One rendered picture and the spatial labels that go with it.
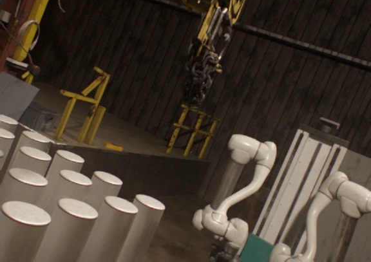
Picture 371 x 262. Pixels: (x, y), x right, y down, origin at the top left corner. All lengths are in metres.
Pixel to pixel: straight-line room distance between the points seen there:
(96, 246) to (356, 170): 5.75
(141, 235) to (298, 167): 1.38
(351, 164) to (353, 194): 4.63
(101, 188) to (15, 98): 2.78
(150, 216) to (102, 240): 0.32
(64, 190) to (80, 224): 0.44
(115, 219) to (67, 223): 0.32
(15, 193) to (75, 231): 0.32
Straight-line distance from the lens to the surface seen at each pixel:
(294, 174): 3.17
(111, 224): 1.97
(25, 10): 5.75
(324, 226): 7.38
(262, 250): 3.16
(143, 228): 2.22
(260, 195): 7.84
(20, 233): 1.50
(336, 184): 2.76
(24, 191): 1.87
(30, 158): 2.28
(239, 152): 2.86
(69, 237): 1.73
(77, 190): 2.11
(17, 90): 4.98
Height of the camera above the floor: 1.61
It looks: 3 degrees down
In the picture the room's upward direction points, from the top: 23 degrees clockwise
